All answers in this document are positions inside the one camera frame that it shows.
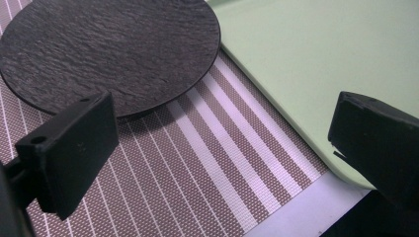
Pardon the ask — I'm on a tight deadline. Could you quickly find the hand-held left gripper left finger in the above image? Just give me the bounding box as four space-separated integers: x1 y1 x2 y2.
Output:
14 91 120 221

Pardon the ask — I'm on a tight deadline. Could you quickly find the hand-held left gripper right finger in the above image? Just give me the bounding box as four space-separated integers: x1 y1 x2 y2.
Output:
327 91 419 211

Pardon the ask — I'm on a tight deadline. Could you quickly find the light green cutting board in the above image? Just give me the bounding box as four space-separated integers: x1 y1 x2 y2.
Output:
205 0 419 191

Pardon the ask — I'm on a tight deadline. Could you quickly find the round dark slate plate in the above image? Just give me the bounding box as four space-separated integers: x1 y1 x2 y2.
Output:
0 0 221 119

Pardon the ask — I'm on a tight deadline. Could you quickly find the brown striped woven placemat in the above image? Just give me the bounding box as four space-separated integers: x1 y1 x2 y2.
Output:
0 0 330 237

